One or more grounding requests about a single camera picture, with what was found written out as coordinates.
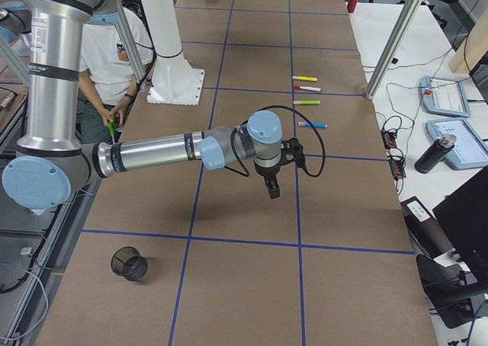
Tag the aluminium frame post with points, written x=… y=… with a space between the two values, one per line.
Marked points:
x=399 y=30

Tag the yellow marker pen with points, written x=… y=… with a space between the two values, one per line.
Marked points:
x=304 y=78

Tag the black monitor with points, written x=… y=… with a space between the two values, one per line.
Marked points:
x=463 y=218

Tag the near black mesh cup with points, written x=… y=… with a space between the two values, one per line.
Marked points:
x=129 y=263

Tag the teach pendant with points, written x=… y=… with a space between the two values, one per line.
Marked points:
x=469 y=151
x=443 y=96

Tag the near teach pendant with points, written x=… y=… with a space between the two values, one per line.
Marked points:
x=469 y=151

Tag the person in white shirt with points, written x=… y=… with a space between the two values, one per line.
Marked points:
x=107 y=84

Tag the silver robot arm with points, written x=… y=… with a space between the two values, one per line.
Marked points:
x=51 y=164

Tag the green marker pen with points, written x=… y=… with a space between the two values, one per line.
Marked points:
x=306 y=102

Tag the far teach pendant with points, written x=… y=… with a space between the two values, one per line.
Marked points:
x=443 y=96

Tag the black thermos bottle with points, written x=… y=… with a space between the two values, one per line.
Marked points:
x=435 y=153

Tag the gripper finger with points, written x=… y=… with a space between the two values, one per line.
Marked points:
x=275 y=189
x=268 y=185

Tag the white camera pillar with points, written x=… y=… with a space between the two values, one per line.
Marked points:
x=174 y=81

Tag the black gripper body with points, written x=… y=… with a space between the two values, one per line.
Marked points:
x=268 y=173

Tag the red marker pen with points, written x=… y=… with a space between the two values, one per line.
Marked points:
x=307 y=88

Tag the orange circuit board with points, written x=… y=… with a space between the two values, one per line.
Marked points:
x=397 y=168
x=389 y=139

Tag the blue marker pen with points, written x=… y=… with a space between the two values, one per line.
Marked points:
x=316 y=125

